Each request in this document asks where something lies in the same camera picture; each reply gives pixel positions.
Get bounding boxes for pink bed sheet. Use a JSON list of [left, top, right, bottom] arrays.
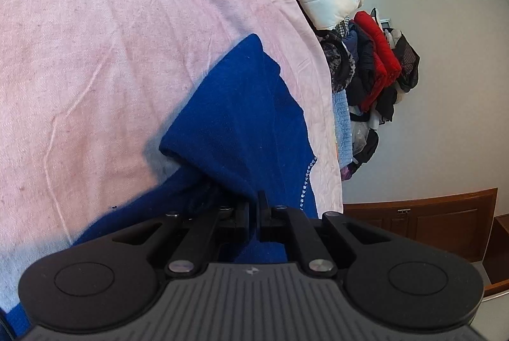
[[0, 0, 345, 315]]

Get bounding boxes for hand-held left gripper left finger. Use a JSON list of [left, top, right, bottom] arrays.
[[111, 202, 251, 277]]

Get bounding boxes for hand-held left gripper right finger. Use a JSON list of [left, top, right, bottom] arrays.
[[258, 191, 395, 277]]

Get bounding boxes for pile of dark clothes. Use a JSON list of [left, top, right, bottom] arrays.
[[316, 9, 421, 183]]

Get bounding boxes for light blue knit sweater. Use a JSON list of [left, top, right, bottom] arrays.
[[332, 90, 354, 169]]

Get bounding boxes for red jacket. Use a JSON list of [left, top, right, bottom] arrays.
[[353, 10, 403, 109]]

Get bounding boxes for wooden door frame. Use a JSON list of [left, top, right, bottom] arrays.
[[482, 214, 509, 297]]

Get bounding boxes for blue garment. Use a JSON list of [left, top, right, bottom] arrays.
[[0, 33, 319, 341]]

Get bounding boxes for wooden door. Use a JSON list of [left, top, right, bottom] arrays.
[[342, 188, 499, 264]]

